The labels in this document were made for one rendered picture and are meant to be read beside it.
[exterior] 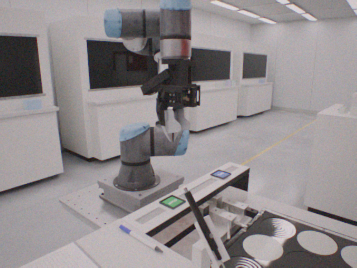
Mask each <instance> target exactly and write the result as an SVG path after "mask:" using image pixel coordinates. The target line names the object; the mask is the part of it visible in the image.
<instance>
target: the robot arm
mask: <svg viewBox="0 0 357 268"><path fill-rule="evenodd" d="M191 11H192V4H191V0H160V9H135V8H133V9H119V8H116V9H108V10H106V11H105V13H104V30H105V34H106V36H107V37H108V38H116V39H118V38H121V39H122V40H123V43H124V45H125V47H126V48H127V49H128V50H129V51H131V52H133V53H136V54H140V55H145V56H154V60H155V61H156V62H158V75H156V76H154V77H153V78H152V79H151V80H150V81H148V82H146V83H145V84H144V85H142V86H141V87H140V89H141V90H142V93H143V95H154V94H156V93H157V92H158V95H157V98H156V114H157V118H158V120H157V121H156V122H155V127H150V125H149V123H146V122H145V123H144V122H140V123H133V124H129V125H126V126H123V127H122V128H121V129H120V131H119V142H120V160H121V166H120V169H119V174H118V184H119V185H120V186H123V187H126V188H142V187H145V186H149V185H151V184H153V183H154V182H155V181H156V176H155V172H154V170H153V167H152V164H151V159H150V157H155V156H182V155H184V154H185V153H186V151H187V146H188V141H189V128H190V122H189V121H188V120H187V119H186V118H185V111H184V108H187V107H190V108H195V107H196V106H200V98H201V85H196V84H193V83H192V66H196V64H197V60H190V59H189V57H190V56H191ZM197 91H199V95H198V101H197Z"/></svg>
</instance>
